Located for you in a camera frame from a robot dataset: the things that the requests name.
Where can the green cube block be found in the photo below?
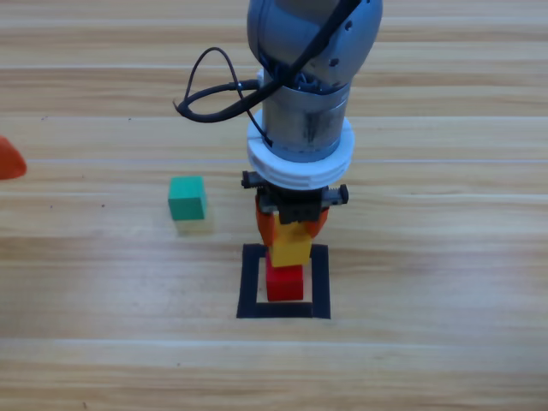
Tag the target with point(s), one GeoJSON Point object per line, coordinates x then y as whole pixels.
{"type": "Point", "coordinates": [186, 201]}

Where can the red cube block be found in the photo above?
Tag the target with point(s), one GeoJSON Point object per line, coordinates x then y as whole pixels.
{"type": "Point", "coordinates": [284, 282]}

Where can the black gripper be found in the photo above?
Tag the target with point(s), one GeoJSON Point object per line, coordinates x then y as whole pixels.
{"type": "Point", "coordinates": [299, 210]}

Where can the black tape square outline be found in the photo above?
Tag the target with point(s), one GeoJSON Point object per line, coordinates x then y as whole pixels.
{"type": "Point", "coordinates": [282, 310]}

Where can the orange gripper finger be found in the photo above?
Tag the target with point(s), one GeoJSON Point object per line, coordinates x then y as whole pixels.
{"type": "Point", "coordinates": [10, 162]}

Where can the yellow cube block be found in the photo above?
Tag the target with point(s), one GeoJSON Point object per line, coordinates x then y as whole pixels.
{"type": "Point", "coordinates": [291, 252]}

